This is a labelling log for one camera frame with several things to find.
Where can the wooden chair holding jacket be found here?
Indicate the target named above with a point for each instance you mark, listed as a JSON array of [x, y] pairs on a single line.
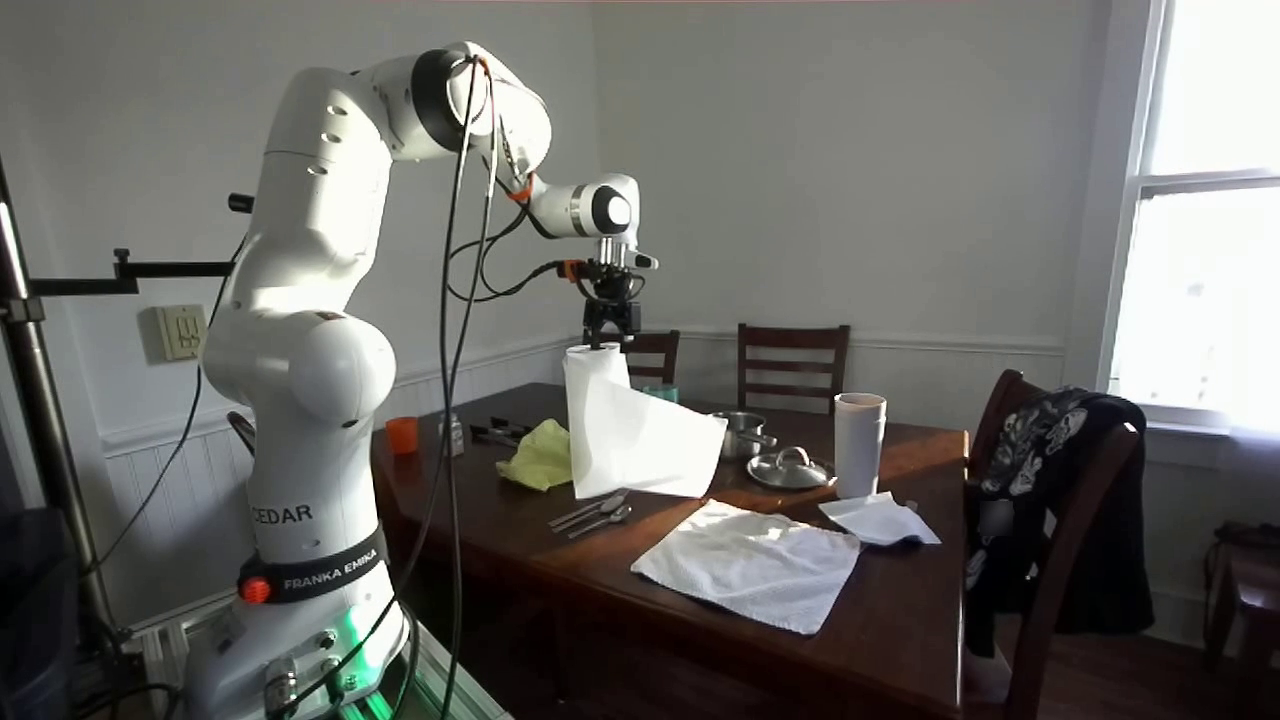
[[996, 390]]

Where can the beige wall outlet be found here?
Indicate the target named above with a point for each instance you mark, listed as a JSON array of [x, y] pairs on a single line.
[[173, 332]]

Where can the metal spoon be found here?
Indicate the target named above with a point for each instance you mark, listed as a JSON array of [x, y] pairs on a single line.
[[597, 523]]

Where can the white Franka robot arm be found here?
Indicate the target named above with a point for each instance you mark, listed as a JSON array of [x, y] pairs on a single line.
[[313, 374]]

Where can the wooden chair back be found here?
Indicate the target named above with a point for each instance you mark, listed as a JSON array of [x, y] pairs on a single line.
[[795, 340]]

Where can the metal pot lid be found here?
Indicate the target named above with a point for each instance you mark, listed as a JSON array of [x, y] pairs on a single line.
[[790, 468]]

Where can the black patterned jacket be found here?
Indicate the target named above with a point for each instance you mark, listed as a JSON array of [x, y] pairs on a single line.
[[1106, 533]]

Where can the large white paper towel roll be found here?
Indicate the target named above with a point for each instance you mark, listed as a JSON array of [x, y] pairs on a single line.
[[624, 427]]

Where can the bright dining room window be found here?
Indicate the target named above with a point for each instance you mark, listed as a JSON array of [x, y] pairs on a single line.
[[1203, 267]]

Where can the metal fork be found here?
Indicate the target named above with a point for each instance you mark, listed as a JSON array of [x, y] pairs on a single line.
[[584, 511]]

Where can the yellow-green cloth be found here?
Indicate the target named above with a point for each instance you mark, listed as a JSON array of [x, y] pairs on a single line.
[[542, 460]]

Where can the dark wooden slatted chair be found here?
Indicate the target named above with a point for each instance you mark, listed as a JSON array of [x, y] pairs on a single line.
[[657, 355]]

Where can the small white napkin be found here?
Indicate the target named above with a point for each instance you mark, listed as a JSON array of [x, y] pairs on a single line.
[[881, 523]]

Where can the black camera stand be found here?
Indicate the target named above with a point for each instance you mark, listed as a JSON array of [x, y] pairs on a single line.
[[126, 270]]

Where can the large white paper sheet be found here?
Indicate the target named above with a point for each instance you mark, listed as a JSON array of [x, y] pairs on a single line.
[[753, 566]]

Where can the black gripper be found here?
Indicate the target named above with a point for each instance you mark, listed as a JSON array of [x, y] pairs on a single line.
[[611, 289]]

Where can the dark wooden side table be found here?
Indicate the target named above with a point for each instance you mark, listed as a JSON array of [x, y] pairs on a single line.
[[1247, 586]]

